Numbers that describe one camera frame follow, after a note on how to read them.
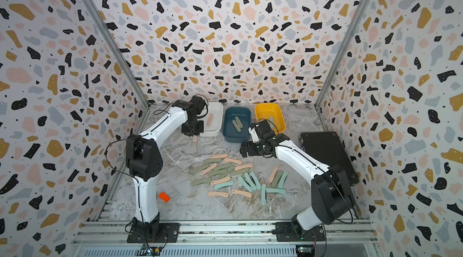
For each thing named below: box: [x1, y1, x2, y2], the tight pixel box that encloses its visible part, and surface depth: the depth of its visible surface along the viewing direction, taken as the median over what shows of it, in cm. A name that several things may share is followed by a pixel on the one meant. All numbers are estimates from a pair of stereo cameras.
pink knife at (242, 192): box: [231, 188, 253, 198], surface depth 87 cm
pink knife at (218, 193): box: [207, 191, 229, 198], surface depth 86 cm
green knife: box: [234, 115, 244, 129], surface depth 115 cm
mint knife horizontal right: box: [265, 187, 287, 194], surface depth 87 cm
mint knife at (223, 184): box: [214, 180, 234, 190], surface depth 89 cm
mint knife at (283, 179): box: [278, 170, 289, 189], surface depth 91 cm
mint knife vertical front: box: [261, 183, 267, 206], surface depth 86 cm
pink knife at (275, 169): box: [268, 165, 280, 183], surface depth 93 cm
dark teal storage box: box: [222, 106, 252, 143], surface depth 113 cm
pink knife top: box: [209, 153, 229, 160], surface depth 99 cm
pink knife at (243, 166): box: [234, 162, 254, 172], surface depth 94 cm
